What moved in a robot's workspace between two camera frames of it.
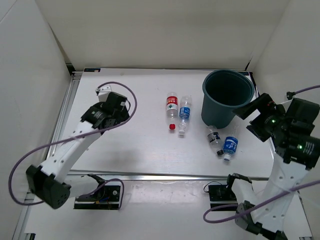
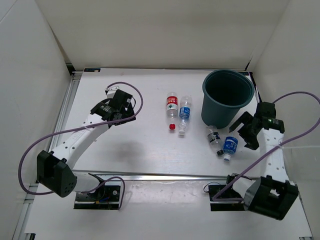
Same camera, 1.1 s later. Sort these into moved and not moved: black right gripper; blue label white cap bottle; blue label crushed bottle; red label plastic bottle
Moved: black right gripper
Not moved: blue label crushed bottle; red label plastic bottle; blue label white cap bottle
